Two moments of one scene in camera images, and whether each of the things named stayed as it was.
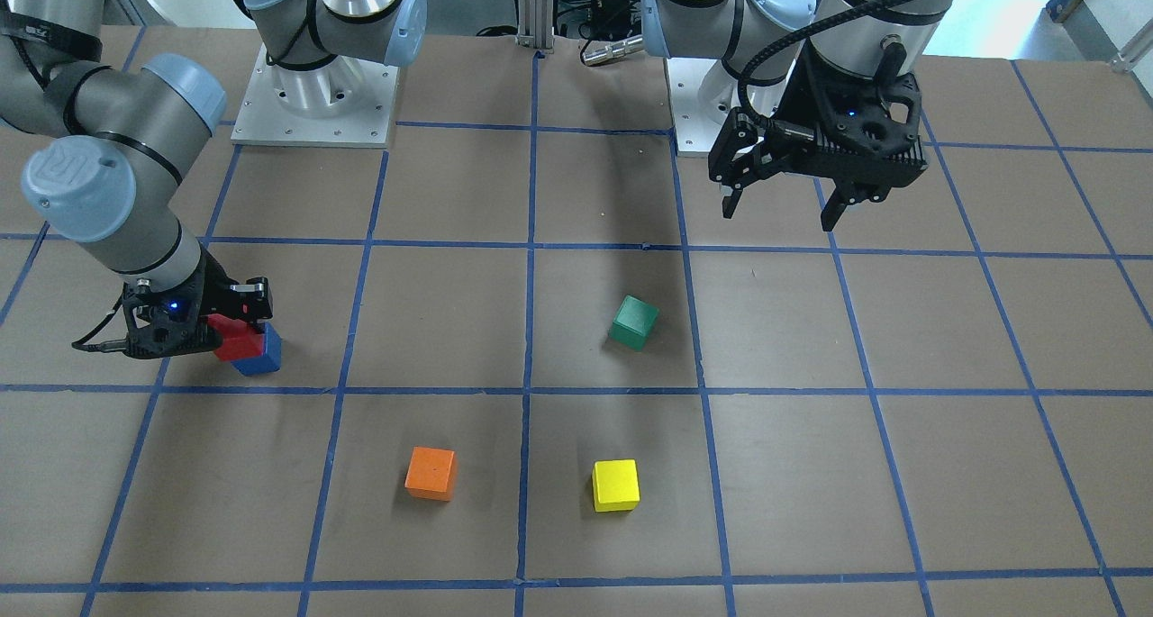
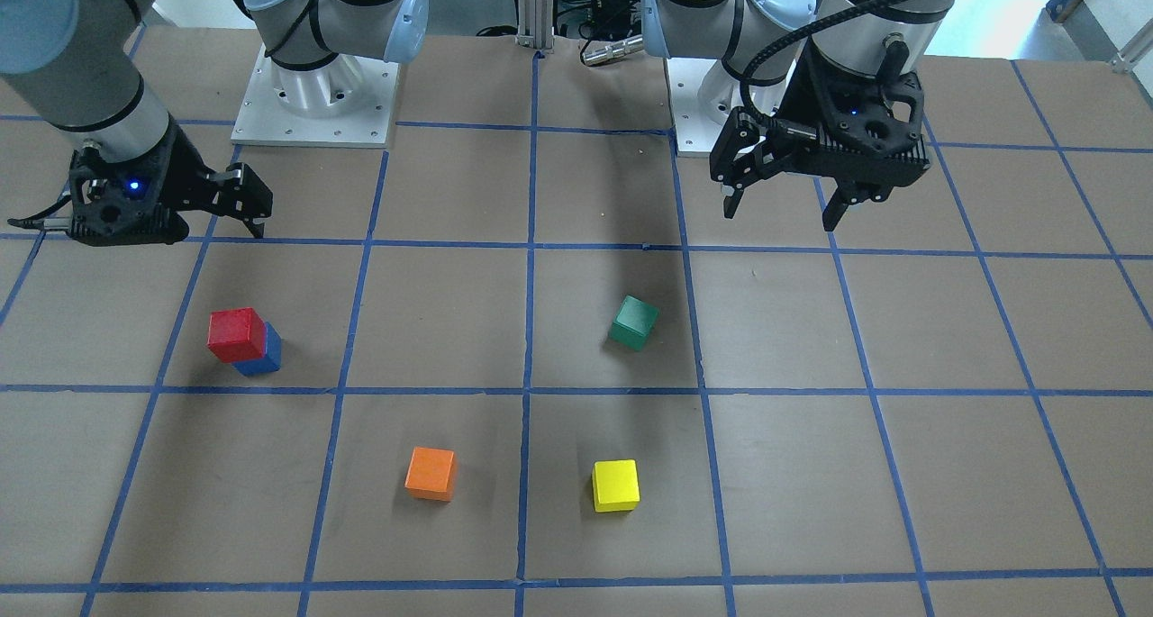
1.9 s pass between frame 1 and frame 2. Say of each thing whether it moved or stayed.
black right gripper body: moved
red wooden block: stayed
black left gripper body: stayed
